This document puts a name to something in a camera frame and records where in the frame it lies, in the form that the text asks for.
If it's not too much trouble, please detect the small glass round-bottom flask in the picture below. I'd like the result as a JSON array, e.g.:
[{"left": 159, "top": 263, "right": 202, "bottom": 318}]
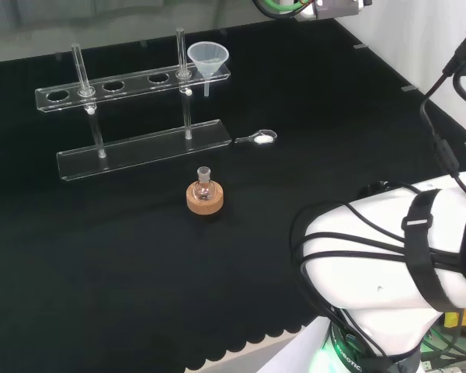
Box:
[{"left": 191, "top": 166, "right": 216, "bottom": 202}]

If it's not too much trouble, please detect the cork ring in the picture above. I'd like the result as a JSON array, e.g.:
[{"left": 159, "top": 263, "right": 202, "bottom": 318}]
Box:
[{"left": 186, "top": 183, "right": 225, "bottom": 224}]

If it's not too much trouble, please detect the grey box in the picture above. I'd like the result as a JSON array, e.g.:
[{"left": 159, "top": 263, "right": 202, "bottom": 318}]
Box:
[{"left": 314, "top": 0, "right": 365, "bottom": 17}]

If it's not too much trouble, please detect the translucent plastic funnel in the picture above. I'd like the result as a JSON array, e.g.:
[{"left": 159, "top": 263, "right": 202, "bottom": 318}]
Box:
[{"left": 186, "top": 42, "right": 230, "bottom": 98}]

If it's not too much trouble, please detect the clear plastic funnel stand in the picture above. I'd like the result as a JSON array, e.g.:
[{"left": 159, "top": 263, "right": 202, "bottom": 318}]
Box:
[{"left": 35, "top": 27, "right": 232, "bottom": 183}]

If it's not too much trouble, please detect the green cable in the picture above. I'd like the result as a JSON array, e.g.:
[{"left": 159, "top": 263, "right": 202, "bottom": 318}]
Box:
[{"left": 252, "top": 0, "right": 315, "bottom": 19}]

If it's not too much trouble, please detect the black cloth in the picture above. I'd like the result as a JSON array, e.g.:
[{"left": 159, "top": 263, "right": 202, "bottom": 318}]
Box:
[{"left": 0, "top": 17, "right": 466, "bottom": 373}]

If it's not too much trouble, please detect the thick black cable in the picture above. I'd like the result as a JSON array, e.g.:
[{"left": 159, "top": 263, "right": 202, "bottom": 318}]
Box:
[{"left": 419, "top": 0, "right": 466, "bottom": 203}]

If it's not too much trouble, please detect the glass weighing funnel with powder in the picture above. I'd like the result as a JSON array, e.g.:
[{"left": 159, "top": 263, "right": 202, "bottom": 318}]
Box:
[{"left": 234, "top": 129, "right": 278, "bottom": 147}]

